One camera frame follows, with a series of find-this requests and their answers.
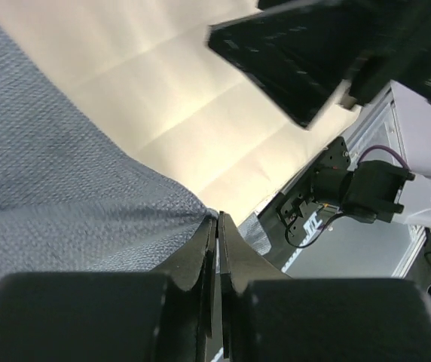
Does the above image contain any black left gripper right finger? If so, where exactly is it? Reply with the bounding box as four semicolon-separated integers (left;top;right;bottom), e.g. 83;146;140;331
217;213;431;361

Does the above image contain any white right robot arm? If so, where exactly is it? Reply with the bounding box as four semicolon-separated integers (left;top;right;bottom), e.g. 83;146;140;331
207;1;431;228

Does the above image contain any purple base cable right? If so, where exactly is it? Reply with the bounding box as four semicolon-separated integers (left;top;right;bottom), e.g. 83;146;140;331
360;145;408;169

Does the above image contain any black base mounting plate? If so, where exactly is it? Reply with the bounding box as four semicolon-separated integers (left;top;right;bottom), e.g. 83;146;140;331
258;136;352;265

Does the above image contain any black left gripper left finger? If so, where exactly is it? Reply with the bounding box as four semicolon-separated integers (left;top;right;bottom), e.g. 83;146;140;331
0;218;217;361

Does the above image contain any cream white pillow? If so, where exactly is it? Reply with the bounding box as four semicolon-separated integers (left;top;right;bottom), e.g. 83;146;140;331
0;1;359;222

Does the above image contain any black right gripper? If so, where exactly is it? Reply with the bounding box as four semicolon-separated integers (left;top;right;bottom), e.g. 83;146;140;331
207;1;431;128

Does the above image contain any shiny metal front sheet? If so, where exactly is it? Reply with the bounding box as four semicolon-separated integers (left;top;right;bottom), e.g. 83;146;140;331
282;218;426;278

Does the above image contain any blue denim pillowcase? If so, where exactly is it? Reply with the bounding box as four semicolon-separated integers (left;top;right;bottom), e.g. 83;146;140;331
0;26;271;279

